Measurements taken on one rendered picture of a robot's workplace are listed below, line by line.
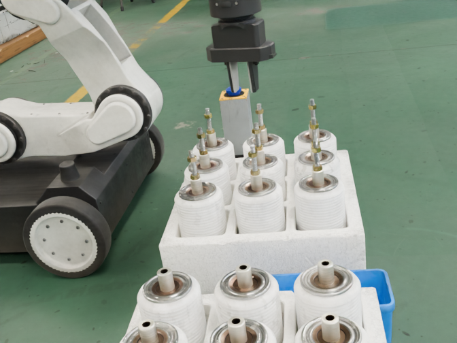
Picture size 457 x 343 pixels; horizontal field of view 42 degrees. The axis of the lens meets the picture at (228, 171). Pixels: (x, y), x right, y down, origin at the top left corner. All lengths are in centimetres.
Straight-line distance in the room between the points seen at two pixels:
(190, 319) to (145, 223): 75
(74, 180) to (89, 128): 13
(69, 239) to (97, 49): 45
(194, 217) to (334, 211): 27
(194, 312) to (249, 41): 45
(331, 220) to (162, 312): 41
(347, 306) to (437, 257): 55
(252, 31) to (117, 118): 53
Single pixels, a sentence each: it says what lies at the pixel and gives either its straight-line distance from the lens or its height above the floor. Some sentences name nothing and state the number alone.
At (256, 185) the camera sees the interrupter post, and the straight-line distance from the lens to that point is 113.
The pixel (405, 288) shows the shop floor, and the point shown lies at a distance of 128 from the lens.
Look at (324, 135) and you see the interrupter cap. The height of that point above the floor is 25.
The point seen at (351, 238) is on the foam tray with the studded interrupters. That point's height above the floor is 17.
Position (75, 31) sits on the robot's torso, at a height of 53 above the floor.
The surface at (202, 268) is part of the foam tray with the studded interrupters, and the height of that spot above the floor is 12.
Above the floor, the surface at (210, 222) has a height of 20.
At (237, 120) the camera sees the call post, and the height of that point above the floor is 25.
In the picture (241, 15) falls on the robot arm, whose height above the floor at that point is 59.
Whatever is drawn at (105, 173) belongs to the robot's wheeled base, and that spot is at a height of 19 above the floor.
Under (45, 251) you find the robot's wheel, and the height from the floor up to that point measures 7.
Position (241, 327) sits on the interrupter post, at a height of 28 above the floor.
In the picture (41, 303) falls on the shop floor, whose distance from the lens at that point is 141.
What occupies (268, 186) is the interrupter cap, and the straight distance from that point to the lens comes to 114.
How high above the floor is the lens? 77
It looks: 25 degrees down
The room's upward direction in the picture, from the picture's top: 8 degrees counter-clockwise
